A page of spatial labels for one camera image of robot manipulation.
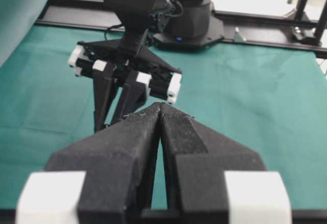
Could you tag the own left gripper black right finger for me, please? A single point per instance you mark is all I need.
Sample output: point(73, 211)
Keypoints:
point(211, 178)

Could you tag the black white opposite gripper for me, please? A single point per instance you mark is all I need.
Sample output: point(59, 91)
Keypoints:
point(102, 61)

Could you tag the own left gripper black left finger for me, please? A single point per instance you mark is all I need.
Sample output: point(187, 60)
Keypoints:
point(105, 178)

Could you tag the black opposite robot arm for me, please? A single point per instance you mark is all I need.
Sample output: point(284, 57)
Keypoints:
point(147, 162)

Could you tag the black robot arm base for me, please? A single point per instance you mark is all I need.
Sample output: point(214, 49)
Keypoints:
point(196, 28)

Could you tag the green table cloth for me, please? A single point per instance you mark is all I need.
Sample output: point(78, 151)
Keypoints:
point(271, 100)

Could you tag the grey-green backdrop curtain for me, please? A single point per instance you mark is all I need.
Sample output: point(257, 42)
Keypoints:
point(17, 17)

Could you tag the black aluminium frame rail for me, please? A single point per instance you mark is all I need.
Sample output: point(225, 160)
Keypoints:
point(243, 28)

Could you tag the black vertical frame post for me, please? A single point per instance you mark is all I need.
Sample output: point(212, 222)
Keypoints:
point(307, 37)

